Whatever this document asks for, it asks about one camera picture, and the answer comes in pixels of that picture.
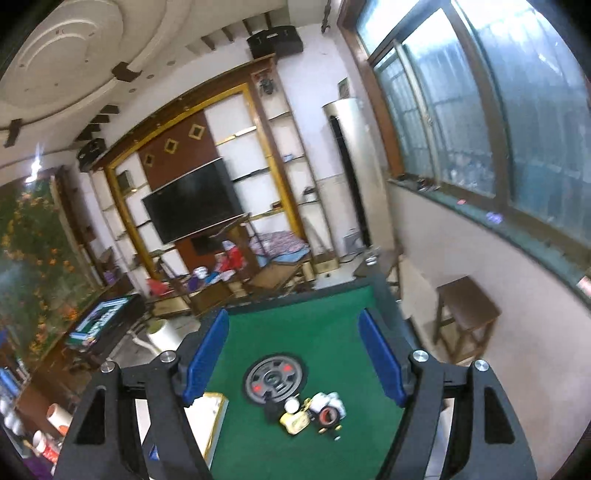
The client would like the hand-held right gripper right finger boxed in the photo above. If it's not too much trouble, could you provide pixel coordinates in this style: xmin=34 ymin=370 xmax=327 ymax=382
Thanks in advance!
xmin=358 ymin=308 xmax=539 ymax=480

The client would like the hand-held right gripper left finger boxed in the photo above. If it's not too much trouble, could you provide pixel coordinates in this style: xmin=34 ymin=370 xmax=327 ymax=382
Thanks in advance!
xmin=53 ymin=308 xmax=232 ymax=480

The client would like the yellow cardboard box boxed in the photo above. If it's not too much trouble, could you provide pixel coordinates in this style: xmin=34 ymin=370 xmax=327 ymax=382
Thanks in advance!
xmin=186 ymin=391 xmax=230 ymax=464

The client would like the black tape roll red core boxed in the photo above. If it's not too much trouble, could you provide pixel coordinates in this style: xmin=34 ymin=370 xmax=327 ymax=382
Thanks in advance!
xmin=316 ymin=406 xmax=345 ymax=428

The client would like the white cylindrical bin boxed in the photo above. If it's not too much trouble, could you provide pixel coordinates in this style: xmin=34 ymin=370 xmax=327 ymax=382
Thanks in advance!
xmin=147 ymin=318 xmax=185 ymax=352

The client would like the small white bottle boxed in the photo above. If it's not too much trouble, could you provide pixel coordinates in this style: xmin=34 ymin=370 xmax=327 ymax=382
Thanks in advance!
xmin=309 ymin=391 xmax=346 ymax=413

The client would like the round grey table centre panel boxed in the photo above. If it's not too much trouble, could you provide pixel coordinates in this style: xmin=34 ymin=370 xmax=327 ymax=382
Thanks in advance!
xmin=242 ymin=353 xmax=308 ymax=407

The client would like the green felt mahjong table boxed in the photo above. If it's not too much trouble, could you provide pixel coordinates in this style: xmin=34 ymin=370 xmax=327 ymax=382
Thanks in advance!
xmin=178 ymin=272 xmax=444 ymax=480

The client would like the small wooden stool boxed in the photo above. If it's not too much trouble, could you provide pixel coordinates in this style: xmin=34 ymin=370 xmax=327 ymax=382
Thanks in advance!
xmin=353 ymin=249 xmax=404 ymax=301

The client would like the brown wooden stool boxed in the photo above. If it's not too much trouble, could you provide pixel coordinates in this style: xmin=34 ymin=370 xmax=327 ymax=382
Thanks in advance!
xmin=434 ymin=276 xmax=502 ymax=365

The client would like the red cloth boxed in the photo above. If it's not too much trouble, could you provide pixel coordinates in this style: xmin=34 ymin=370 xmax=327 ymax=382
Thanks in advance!
xmin=219 ymin=244 xmax=250 ymax=273

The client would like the folded wooden chair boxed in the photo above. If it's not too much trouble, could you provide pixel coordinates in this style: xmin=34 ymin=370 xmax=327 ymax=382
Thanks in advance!
xmin=247 ymin=258 xmax=315 ymax=294

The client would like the patterned blanket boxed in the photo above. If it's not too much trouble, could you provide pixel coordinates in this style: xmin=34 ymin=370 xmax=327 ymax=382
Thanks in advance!
xmin=249 ymin=231 xmax=309 ymax=259

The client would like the black flat television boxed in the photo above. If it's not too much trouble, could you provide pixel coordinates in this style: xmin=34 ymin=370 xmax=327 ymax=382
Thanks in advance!
xmin=141 ymin=157 xmax=245 ymax=245

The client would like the standing air conditioner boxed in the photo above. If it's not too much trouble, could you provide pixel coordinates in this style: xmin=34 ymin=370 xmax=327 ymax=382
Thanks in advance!
xmin=322 ymin=96 xmax=395 ymax=261

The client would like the black speaker box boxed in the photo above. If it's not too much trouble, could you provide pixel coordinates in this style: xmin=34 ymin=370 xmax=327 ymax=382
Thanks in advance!
xmin=76 ymin=137 xmax=108 ymax=171
xmin=246 ymin=25 xmax=304 ymax=58

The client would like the large window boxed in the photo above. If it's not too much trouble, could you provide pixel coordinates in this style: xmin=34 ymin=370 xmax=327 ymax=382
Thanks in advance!
xmin=355 ymin=0 xmax=591 ymax=259

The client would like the flower wall picture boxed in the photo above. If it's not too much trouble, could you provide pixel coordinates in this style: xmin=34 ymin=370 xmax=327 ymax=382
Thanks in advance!
xmin=0 ymin=178 xmax=105 ymax=370

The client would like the gold-framed wall shelf unit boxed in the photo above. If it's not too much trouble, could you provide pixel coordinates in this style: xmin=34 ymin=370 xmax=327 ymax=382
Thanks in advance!
xmin=90 ymin=53 xmax=338 ymax=287

